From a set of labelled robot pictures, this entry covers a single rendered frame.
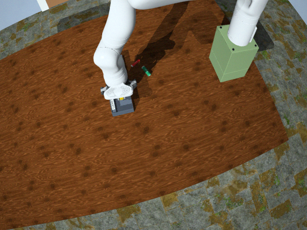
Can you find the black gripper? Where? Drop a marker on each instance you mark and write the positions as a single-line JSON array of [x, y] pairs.
[[132, 83]]

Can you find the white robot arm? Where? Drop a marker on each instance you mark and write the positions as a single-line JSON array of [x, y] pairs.
[[120, 25]]

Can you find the grey rack of labelled bins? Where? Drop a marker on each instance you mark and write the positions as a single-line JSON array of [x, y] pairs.
[[121, 107]]

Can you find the green aa battery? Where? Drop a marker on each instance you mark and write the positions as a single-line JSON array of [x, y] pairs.
[[146, 71]]

